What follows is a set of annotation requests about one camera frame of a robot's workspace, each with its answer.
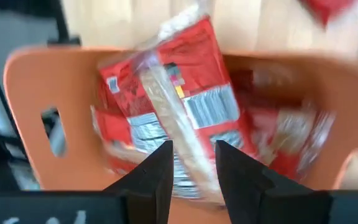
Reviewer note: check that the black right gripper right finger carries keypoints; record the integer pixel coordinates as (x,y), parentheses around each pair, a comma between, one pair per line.
(253,196)

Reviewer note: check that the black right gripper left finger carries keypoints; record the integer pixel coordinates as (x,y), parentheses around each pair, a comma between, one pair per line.
(149,193)

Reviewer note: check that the red popcorn bag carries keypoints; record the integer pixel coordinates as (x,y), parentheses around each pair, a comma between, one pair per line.
(325,7)
(110,127)
(197,56)
(291,133)

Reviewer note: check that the orange plastic basket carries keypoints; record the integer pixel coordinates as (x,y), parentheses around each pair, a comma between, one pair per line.
(42,77)

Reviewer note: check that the black table frame post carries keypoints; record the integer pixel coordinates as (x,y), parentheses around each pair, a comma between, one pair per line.
(64,31)

